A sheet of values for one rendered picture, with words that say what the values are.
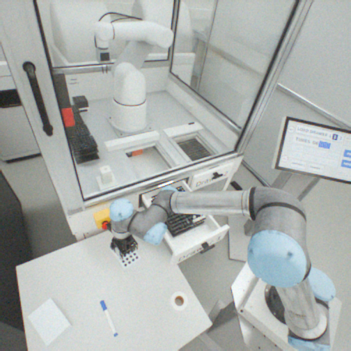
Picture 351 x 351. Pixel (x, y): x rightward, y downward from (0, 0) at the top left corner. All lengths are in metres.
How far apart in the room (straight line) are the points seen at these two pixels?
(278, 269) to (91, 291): 0.75
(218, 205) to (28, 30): 0.62
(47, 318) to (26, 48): 0.84
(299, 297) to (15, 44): 0.86
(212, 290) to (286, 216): 1.42
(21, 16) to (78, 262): 0.88
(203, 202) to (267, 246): 0.26
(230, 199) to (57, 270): 0.79
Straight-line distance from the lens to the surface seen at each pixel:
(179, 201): 0.72
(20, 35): 0.61
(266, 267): 0.52
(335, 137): 1.56
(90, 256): 1.09
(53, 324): 0.99
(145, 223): 0.70
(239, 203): 0.63
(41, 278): 1.11
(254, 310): 1.03
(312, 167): 1.48
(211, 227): 1.10
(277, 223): 0.52
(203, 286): 1.89
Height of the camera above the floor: 1.75
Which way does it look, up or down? 45 degrees down
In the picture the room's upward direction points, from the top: 11 degrees clockwise
